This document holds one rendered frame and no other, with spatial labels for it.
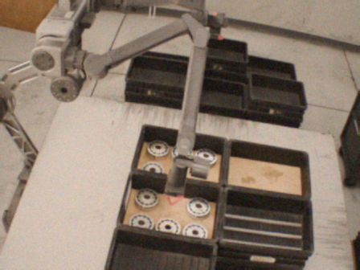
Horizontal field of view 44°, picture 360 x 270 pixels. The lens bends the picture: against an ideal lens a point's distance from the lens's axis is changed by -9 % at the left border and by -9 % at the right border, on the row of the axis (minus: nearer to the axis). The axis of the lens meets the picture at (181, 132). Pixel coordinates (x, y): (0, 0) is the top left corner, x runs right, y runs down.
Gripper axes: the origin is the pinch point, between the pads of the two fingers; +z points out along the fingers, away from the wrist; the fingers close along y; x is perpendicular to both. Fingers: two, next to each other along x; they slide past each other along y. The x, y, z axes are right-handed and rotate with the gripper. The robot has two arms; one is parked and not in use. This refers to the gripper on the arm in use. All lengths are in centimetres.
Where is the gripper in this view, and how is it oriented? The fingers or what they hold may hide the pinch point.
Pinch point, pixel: (173, 196)
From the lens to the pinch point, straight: 177.6
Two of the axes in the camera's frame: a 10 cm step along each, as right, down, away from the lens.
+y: 1.4, -6.7, 7.3
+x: -9.8, -2.1, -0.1
